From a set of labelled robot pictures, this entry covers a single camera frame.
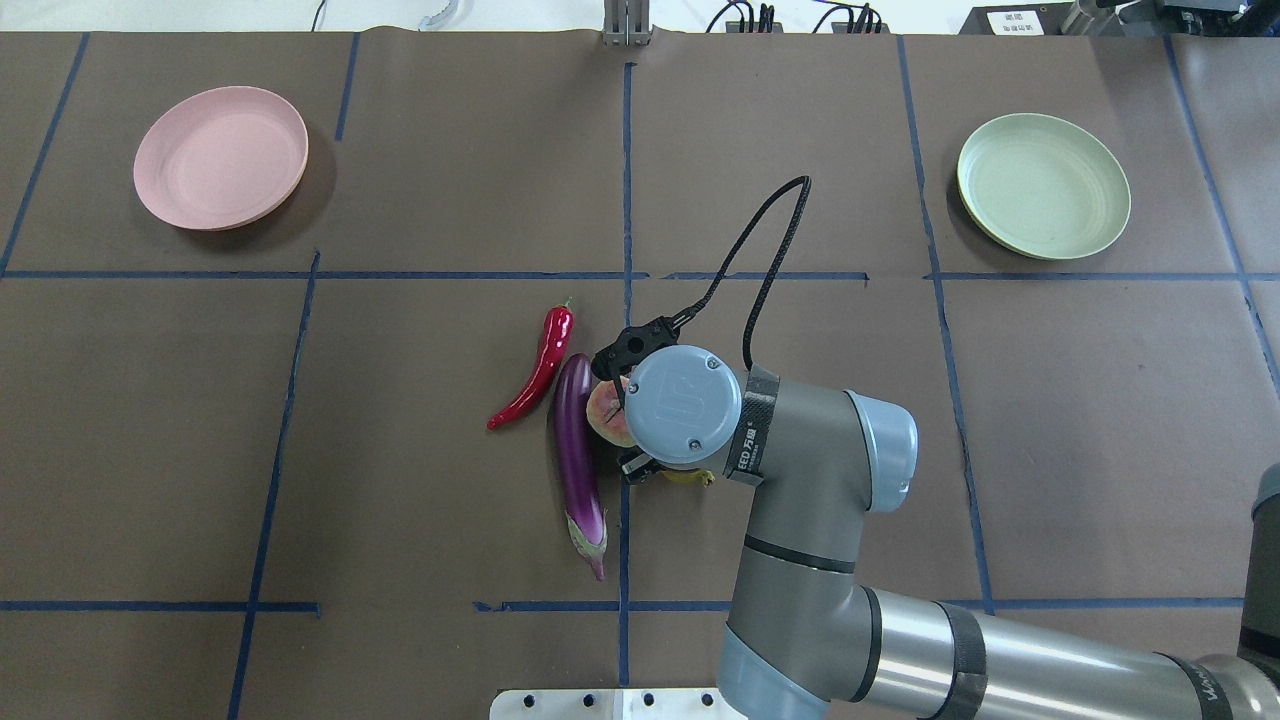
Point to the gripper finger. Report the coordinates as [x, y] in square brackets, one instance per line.
[636, 467]

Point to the red yellow pomegranate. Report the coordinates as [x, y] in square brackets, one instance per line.
[698, 477]

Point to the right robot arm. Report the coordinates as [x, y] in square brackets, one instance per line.
[803, 632]

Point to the cut pink peach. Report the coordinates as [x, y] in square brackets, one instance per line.
[606, 416]

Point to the purple eggplant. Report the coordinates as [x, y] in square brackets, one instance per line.
[582, 509]

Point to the red chili pepper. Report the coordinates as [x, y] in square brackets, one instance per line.
[556, 335]

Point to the green plate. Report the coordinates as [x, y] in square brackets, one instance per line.
[1043, 187]

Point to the pink plate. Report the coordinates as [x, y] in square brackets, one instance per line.
[221, 159]

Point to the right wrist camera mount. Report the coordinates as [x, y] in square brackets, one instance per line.
[632, 346]

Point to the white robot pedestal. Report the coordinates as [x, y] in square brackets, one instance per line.
[612, 703]

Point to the aluminium frame post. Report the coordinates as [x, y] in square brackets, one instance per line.
[627, 23]

